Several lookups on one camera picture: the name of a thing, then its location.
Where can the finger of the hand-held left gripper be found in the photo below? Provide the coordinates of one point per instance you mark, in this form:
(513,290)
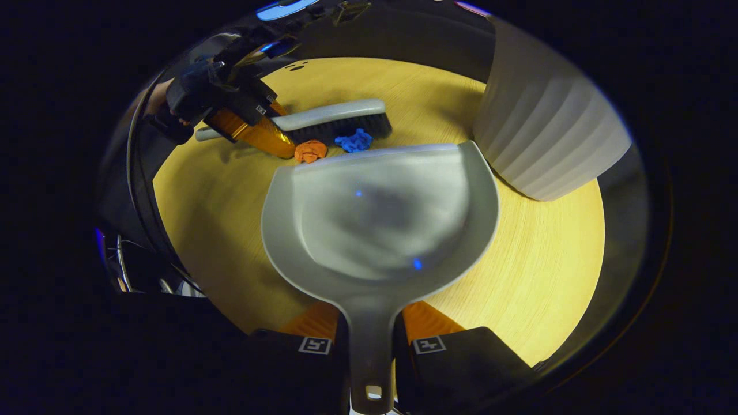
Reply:
(222,124)
(259,109)

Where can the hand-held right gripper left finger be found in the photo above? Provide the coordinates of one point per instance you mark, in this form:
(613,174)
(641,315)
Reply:
(277,369)

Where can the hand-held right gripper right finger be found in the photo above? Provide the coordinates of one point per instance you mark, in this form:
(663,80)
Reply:
(461,369)

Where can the orange paper trash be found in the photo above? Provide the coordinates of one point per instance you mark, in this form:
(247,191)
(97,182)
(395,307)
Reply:
(310,151)

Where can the blue paper trash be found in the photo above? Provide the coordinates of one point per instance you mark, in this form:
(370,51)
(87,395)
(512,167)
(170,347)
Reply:
(354,141)

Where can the grey plastic dustpan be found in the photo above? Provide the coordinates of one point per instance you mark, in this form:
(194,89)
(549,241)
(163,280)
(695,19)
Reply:
(375,230)

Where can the white ribbed garbage bin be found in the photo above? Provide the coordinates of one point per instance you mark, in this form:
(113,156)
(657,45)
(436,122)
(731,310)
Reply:
(548,127)

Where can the black backdrop cloth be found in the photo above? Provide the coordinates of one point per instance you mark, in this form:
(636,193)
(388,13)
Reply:
(403,40)

